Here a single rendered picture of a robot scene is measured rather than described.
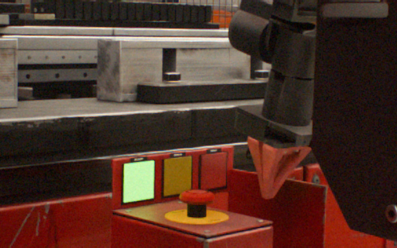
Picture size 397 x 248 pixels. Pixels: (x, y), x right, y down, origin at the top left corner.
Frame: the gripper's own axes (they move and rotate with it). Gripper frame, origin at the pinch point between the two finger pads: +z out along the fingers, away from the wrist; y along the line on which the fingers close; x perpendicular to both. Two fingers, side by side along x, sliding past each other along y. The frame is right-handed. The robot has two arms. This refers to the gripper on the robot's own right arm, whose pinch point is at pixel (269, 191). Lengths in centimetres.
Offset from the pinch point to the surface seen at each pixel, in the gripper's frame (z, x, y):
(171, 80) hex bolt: -2.7, -14.1, 34.1
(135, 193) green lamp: 2.9, 11.7, 10.1
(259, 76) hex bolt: -2.7, -33.8, 33.6
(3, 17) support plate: -16.3, 27.9, 16.9
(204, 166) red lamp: 0.8, 0.5, 10.5
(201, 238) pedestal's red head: 1.6, 14.7, -4.2
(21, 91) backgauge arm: 16, -24, 87
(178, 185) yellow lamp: 2.7, 4.9, 10.1
